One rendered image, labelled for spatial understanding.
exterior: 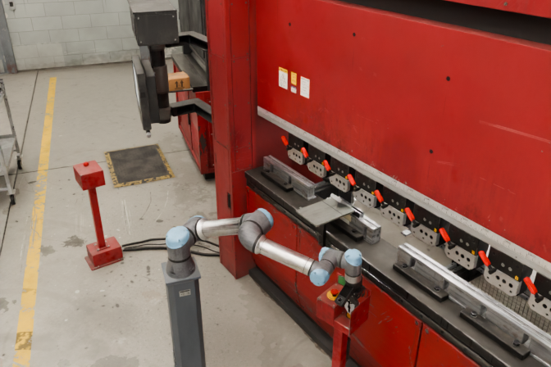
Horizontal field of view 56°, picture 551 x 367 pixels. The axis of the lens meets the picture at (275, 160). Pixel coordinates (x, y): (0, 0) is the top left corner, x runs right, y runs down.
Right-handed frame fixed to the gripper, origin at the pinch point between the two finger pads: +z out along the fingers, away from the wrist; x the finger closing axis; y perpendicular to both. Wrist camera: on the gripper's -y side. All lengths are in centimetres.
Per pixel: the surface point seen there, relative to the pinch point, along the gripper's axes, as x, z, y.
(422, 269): -20.0, -17.1, 30.6
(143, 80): 154, -82, 7
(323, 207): 42, -24, 35
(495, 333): -61, -16, 16
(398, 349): -19.6, 23.6, 14.7
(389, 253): 1.8, -11.2, 37.5
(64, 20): 737, 13, 237
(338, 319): 3.3, 2.4, -4.6
